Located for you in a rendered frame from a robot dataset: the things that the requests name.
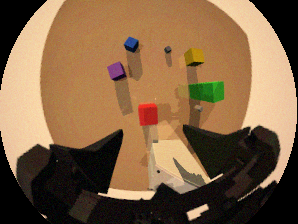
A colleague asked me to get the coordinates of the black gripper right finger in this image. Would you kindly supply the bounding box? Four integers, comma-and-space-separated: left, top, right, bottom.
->
182, 124, 251, 180

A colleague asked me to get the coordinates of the green block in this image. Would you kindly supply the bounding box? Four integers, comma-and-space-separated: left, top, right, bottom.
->
189, 83, 201, 100
200, 80, 225, 103

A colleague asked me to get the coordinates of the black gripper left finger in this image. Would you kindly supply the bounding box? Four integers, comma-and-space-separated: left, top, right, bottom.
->
49, 129, 124, 194

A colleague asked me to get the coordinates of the red block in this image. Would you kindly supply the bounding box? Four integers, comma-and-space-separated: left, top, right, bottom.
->
137, 104, 158, 125

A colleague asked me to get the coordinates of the purple cube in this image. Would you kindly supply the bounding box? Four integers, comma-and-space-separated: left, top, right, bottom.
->
106, 61, 126, 81

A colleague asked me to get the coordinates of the small blue cube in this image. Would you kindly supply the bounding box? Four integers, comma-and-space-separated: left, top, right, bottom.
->
124, 36, 138, 53

